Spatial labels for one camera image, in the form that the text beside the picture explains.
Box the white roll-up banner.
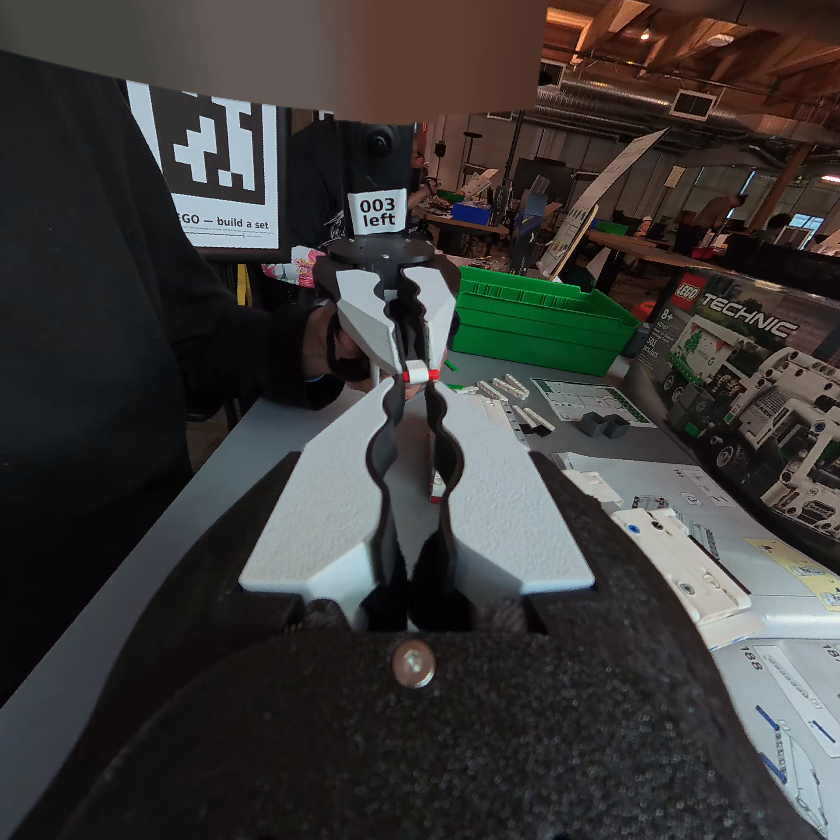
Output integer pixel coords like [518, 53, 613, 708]
[538, 127, 671, 277]

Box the black framed marker sign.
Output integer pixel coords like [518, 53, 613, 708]
[125, 79, 291, 261]

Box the person's left forearm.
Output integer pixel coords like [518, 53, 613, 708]
[167, 259, 342, 421]

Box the green plastic bin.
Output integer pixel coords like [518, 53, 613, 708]
[451, 265, 641, 378]

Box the person's left hand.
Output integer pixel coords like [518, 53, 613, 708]
[302, 305, 371, 403]

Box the lego sticker sheet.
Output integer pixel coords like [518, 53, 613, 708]
[529, 377, 658, 429]

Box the floral printed cloth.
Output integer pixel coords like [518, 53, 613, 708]
[262, 245, 329, 287]

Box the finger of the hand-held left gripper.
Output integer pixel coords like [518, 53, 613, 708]
[402, 264, 459, 371]
[335, 269, 404, 389]

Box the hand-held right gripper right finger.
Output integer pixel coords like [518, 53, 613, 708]
[425, 381, 597, 627]

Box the white lego container body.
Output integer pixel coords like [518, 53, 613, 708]
[482, 394, 531, 449]

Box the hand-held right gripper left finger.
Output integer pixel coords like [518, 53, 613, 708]
[239, 376, 404, 632]

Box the lego set box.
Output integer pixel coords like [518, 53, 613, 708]
[632, 269, 840, 547]

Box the white lego truck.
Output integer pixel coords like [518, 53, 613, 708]
[561, 453, 767, 652]

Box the lego instruction booklet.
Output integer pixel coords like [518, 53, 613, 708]
[570, 451, 840, 840]

